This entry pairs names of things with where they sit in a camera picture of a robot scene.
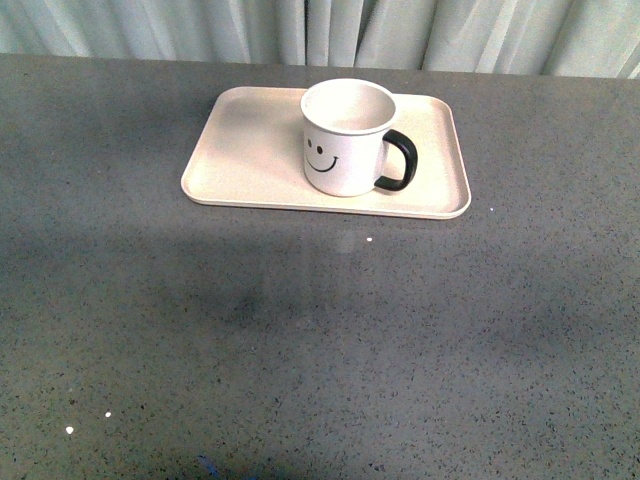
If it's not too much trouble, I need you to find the white smiley mug black handle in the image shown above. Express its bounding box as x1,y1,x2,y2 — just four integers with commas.
300,78,418,197

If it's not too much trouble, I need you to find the beige rectangular tray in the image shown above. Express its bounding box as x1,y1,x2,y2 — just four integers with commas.
181,86,471,220

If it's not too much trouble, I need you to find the white curtain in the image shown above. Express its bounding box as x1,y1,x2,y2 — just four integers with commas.
1,0,639,79

